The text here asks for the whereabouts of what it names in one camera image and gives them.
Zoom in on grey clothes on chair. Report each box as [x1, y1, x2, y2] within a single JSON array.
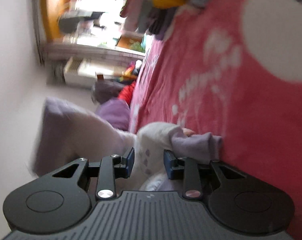
[[91, 80, 125, 104]]

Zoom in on purple quilt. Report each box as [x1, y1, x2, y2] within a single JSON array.
[[95, 98, 130, 131]]

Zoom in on pink floral bed blanket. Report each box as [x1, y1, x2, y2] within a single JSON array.
[[130, 0, 302, 239]]

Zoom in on pink folded sweater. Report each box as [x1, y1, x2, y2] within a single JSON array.
[[120, 0, 153, 33]]

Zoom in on white purple patterned garment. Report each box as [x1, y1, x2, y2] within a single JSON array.
[[32, 98, 222, 192]]

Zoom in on grey folded clothes stack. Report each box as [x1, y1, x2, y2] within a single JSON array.
[[136, 0, 177, 41]]

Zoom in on red cloth by quilt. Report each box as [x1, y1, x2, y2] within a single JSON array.
[[117, 81, 136, 106]]

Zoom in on wooden chair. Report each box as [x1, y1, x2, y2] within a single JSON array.
[[96, 73, 122, 80]]

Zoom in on white floor air conditioner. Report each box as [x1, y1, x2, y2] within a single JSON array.
[[63, 57, 126, 89]]

